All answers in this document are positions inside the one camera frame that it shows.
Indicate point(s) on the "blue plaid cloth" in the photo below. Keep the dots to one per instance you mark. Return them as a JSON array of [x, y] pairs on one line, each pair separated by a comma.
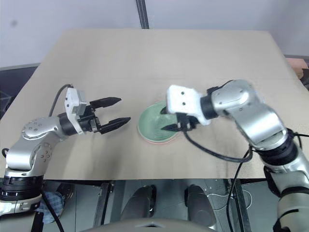
[[51, 205]]

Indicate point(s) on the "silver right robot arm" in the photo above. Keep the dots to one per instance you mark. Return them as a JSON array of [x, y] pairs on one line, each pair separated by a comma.
[[260, 120]]

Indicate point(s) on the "green bowl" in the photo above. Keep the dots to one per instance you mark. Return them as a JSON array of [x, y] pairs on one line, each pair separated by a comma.
[[152, 123]]

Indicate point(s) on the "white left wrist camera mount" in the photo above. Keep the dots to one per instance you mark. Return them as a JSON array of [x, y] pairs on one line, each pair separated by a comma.
[[72, 101]]

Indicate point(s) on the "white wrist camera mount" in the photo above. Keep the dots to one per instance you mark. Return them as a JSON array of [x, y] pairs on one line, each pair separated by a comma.
[[72, 101], [183, 99]]

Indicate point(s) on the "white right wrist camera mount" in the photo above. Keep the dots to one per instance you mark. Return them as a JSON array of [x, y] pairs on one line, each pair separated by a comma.
[[183, 99]]

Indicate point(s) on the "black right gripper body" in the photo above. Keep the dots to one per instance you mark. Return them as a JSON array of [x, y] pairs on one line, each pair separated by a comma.
[[187, 122]]

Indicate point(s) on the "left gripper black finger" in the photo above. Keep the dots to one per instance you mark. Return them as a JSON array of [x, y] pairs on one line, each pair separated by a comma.
[[114, 124], [106, 102]]

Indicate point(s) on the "dark rounded robot foot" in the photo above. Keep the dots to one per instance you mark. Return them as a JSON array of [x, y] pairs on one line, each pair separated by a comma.
[[199, 205], [140, 200]]

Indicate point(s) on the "grey robot torso edge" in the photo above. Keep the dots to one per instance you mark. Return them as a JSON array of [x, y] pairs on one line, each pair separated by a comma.
[[147, 223]]

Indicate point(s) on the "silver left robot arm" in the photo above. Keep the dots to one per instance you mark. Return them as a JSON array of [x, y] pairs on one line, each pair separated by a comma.
[[36, 130]]

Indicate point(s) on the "dark vertical post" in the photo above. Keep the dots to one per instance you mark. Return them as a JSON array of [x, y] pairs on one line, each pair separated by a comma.
[[143, 13]]

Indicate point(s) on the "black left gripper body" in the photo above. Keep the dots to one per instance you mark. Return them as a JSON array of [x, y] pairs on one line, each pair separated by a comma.
[[90, 122]]

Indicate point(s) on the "brown cardboard box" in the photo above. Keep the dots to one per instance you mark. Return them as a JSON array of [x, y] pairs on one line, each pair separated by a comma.
[[298, 66]]

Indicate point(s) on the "black metal table leg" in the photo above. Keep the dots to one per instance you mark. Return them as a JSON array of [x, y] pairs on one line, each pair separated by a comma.
[[102, 200], [241, 205]]

